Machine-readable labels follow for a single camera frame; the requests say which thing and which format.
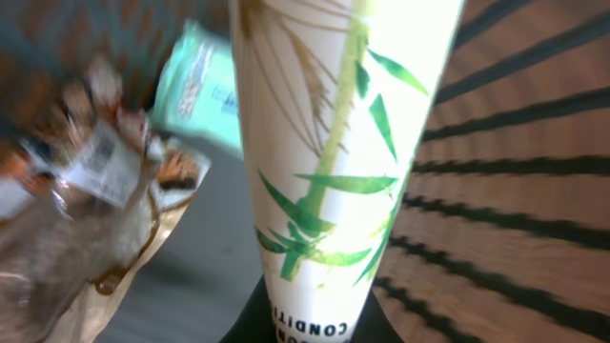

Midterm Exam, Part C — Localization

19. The white bamboo print tube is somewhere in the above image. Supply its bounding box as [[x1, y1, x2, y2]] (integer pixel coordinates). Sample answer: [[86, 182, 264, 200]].
[[229, 0, 464, 342]]

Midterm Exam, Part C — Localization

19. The clear brown snack pouch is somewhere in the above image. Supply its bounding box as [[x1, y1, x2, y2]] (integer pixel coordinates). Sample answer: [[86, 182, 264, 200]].
[[1, 56, 211, 343]]

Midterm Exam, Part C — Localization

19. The grey plastic mesh basket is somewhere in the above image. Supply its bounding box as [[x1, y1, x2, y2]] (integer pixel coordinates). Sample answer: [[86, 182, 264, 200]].
[[1, 0, 609, 342]]

